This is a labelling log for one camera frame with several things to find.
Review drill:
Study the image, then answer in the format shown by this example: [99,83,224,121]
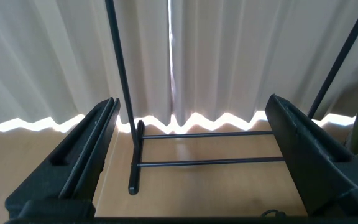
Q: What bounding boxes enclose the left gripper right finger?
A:
[264,94,358,218]

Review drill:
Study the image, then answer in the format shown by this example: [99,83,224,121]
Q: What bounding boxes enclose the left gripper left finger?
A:
[4,96,121,219]

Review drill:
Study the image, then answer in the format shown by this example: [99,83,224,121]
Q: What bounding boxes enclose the black clothes rack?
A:
[105,0,358,196]

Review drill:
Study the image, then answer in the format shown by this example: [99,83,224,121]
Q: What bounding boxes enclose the beige curtain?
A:
[0,0,358,127]

